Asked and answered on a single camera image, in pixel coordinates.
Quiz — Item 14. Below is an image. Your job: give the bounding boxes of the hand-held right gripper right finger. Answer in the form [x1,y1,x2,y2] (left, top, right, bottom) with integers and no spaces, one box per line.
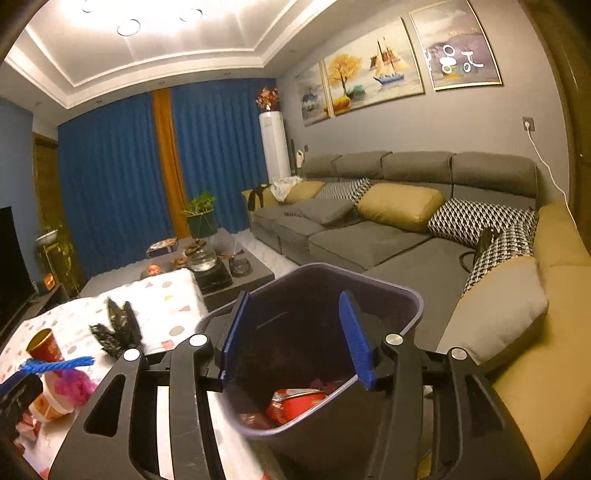
[338,291,541,480]

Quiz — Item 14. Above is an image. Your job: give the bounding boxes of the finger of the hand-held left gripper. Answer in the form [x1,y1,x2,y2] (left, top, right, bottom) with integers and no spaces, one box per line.
[0,369,43,435]

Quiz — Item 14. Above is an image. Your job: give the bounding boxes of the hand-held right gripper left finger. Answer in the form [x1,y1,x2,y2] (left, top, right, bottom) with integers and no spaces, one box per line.
[48,291,252,480]

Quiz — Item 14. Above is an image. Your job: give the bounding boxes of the orange printed paper cup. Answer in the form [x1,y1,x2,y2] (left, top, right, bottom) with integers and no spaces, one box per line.
[30,376,77,423]

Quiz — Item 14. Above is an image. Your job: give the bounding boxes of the purple plastic waste bin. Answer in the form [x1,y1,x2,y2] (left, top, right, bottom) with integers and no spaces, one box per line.
[194,262,424,480]

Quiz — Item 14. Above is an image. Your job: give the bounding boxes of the red paper bowl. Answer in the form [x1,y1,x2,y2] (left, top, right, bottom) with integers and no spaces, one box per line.
[265,388,326,425]

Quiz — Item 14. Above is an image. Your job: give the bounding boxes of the black foil wrapper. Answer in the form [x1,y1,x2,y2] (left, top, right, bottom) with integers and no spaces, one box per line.
[90,323,122,356]
[106,299,144,348]

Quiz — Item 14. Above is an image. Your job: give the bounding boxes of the dark red wrapper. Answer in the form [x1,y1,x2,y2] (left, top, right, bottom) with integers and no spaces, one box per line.
[309,378,345,398]

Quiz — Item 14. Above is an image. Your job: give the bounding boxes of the pink mesh net bag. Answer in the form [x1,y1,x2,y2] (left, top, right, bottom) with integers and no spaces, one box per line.
[54,369,99,408]

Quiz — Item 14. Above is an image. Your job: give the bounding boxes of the red paper cup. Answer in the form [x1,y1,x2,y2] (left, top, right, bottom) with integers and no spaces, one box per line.
[25,329,64,364]

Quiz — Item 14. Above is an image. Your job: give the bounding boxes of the black tea tray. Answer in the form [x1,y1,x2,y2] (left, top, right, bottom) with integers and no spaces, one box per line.
[191,265,234,295]

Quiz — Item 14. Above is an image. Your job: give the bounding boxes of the dark grey coffee table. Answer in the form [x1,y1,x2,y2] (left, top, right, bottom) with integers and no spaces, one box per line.
[81,231,276,311]

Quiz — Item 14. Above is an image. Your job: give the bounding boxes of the glass kettle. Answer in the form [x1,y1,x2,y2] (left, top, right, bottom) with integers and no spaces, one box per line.
[187,240,221,273]

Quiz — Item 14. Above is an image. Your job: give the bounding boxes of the white patterned tablecloth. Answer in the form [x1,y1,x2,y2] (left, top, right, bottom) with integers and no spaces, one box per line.
[0,268,241,480]

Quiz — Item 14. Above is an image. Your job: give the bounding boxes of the grey sectional sofa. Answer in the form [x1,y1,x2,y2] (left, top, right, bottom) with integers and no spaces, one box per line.
[241,151,591,480]

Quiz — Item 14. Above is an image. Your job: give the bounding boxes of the patterned flat box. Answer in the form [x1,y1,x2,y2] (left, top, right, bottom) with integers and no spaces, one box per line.
[147,237,180,258]

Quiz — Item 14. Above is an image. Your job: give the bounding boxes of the green potted plant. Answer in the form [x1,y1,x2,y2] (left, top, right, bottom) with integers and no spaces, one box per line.
[181,193,218,239]

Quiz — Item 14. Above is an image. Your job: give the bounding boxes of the dark grey cushion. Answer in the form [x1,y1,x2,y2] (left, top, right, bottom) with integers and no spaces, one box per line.
[294,198,355,225]

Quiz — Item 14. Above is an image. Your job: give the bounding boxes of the black television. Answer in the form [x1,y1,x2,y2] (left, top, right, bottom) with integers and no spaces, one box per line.
[0,206,36,333]

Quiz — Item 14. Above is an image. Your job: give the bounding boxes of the large tan cushion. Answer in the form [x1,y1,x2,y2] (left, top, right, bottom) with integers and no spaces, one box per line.
[356,183,446,233]

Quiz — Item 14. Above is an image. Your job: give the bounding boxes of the large light grey cushion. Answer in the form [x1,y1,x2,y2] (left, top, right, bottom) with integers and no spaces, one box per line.
[436,254,550,365]

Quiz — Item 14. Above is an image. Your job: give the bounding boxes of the houndstooth cushion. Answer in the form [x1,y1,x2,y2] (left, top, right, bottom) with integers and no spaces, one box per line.
[316,178,372,202]
[427,198,539,248]
[462,222,537,296]

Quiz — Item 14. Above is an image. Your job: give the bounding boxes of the white crumpled cloth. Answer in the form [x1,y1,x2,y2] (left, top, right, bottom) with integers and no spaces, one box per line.
[270,176,303,201]

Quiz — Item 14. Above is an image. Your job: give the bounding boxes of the small tan cushion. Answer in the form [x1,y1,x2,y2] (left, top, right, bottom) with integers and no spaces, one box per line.
[283,181,325,205]

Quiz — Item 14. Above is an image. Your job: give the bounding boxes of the blue curtain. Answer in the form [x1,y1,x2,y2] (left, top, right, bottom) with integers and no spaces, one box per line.
[170,78,278,234]
[56,90,167,278]

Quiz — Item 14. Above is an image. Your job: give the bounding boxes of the orange curtain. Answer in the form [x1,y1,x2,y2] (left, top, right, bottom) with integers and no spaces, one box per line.
[150,88,188,237]

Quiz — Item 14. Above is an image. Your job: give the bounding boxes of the white standing air conditioner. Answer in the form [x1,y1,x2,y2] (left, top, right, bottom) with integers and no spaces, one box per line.
[259,111,293,182]

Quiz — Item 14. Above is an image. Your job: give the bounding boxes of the dried flower arrangement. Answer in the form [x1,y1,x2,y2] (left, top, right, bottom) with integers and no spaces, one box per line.
[255,85,281,113]

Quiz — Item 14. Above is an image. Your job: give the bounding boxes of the small landscape painting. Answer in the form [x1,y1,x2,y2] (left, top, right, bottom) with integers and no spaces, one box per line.
[294,62,329,127]

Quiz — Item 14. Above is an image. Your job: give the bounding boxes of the wide sailboat painting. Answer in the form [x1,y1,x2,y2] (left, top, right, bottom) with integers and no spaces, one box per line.
[321,17,426,116]

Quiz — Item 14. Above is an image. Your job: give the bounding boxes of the brown wooden door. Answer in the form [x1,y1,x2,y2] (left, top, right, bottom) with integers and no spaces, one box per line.
[542,0,591,259]

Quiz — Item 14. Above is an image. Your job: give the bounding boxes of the purple framed painting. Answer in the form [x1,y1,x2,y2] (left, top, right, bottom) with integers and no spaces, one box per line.
[409,0,505,92]

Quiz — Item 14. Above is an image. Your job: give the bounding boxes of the white power cable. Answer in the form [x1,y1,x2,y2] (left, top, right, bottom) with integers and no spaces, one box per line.
[526,127,574,209]

